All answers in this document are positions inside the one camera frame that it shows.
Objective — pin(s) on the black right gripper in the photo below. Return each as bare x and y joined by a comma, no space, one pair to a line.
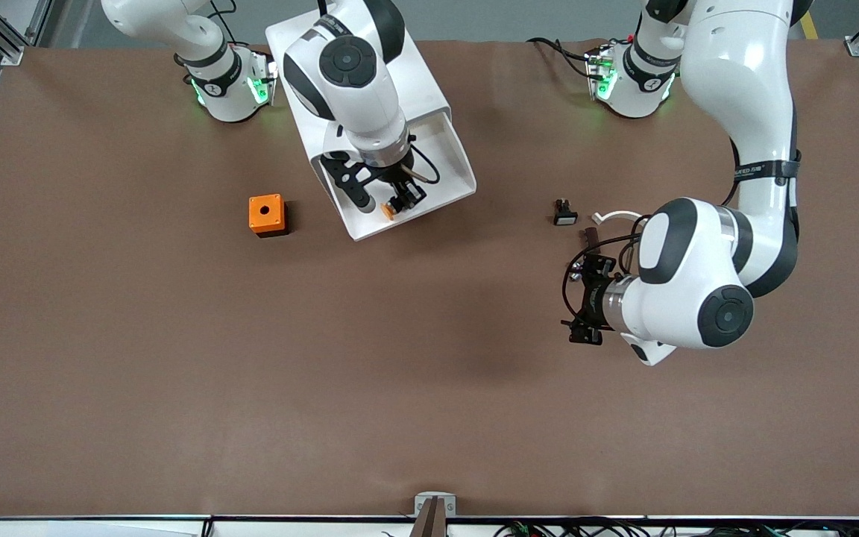
402,182

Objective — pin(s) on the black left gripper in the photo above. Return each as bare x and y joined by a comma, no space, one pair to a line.
592,299

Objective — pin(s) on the white plastic drawer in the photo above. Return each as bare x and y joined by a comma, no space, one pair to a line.
452,171

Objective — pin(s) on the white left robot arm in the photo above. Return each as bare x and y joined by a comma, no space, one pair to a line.
735,89

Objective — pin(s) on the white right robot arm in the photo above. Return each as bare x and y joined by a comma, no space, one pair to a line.
355,74

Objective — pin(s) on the white drawer cabinet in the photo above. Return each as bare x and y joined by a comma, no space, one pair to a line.
422,74

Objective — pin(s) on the brown terminal block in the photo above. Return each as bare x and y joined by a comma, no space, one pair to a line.
590,236

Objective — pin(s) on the orange box with hole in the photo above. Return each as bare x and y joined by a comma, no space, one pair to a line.
265,211

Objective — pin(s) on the black switch white face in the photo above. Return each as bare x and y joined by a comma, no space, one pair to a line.
565,216

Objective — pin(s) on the white curved plastic bracket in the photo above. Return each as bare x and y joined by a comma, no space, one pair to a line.
616,215

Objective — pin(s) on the grey metal mount bracket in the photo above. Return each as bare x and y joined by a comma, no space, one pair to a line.
450,507

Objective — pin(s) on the brown post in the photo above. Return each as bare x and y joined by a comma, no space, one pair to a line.
429,522

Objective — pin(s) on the silver corner bracket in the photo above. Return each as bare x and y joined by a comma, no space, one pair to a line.
858,49

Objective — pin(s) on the aluminium frame profile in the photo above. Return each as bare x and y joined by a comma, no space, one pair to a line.
4,41

